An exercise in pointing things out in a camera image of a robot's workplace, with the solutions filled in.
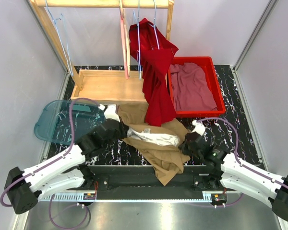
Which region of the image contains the tan garment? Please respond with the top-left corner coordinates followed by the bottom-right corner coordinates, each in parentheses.
top-left (118, 103), bottom-right (190, 185)

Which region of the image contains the red pleated skirt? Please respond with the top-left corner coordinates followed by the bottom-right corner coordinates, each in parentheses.
top-left (129, 18), bottom-right (178, 127)

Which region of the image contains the blue wire hanger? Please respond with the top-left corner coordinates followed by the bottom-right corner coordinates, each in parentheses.
top-left (153, 0), bottom-right (160, 50)
top-left (133, 0), bottom-right (142, 80)
top-left (45, 0), bottom-right (74, 77)

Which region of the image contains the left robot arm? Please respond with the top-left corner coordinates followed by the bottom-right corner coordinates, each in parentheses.
top-left (0, 119), bottom-right (129, 215)

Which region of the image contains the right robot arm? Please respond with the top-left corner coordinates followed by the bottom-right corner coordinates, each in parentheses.
top-left (179, 133), bottom-right (288, 222)

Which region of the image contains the pink wooden hanger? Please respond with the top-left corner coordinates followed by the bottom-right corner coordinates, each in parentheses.
top-left (119, 0), bottom-right (130, 79)

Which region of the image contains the wooden clothes rack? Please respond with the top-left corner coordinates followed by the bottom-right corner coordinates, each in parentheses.
top-left (28, 0), bottom-right (174, 104)

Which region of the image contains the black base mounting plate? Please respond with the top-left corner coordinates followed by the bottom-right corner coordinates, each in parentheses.
top-left (80, 165), bottom-right (224, 201)

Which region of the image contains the mauve cloth in bin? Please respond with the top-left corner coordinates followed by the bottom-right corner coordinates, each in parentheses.
top-left (169, 63), bottom-right (217, 112)

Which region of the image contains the teal plastic basket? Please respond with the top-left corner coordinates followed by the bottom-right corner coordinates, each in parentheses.
top-left (34, 100), bottom-right (105, 145)

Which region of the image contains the red plastic bin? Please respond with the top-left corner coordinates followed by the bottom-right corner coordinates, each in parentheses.
top-left (168, 57), bottom-right (225, 117)

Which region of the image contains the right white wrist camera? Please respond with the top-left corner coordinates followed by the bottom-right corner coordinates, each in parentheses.
top-left (191, 120), bottom-right (206, 136)

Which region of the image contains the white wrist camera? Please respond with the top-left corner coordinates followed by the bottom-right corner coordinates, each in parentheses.
top-left (98, 104), bottom-right (120, 122)
top-left (191, 120), bottom-right (206, 136)

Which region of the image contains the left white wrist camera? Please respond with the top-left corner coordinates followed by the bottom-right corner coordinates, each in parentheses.
top-left (98, 104), bottom-right (120, 122)

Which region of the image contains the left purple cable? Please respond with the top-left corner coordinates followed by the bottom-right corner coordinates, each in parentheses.
top-left (0, 97), bottom-right (104, 207)

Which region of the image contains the purple cable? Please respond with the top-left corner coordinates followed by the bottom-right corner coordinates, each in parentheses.
top-left (193, 117), bottom-right (288, 192)
top-left (0, 97), bottom-right (104, 207)

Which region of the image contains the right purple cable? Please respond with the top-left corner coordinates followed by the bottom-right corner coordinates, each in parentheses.
top-left (193, 117), bottom-right (288, 192)

